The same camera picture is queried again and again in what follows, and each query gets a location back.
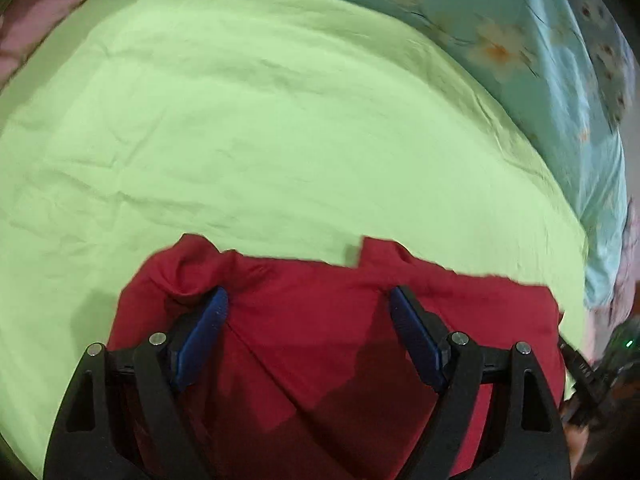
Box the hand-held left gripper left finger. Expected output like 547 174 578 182
42 286 230 480

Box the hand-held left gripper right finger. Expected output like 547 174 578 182
389 286 573 480

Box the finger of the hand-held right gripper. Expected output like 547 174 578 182
557 334 598 401

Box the dark red quilted jacket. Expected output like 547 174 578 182
106 233 566 480

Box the pink floral bed sheet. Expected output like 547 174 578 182
582 240 640 363

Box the light green bed sheet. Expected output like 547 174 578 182
0 0 590 480

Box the light blue floral quilt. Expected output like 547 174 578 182
107 0 630 311

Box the white printed pillow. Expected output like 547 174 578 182
549 0 632 128

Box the pink quilted blanket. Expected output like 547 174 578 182
0 0 117 87

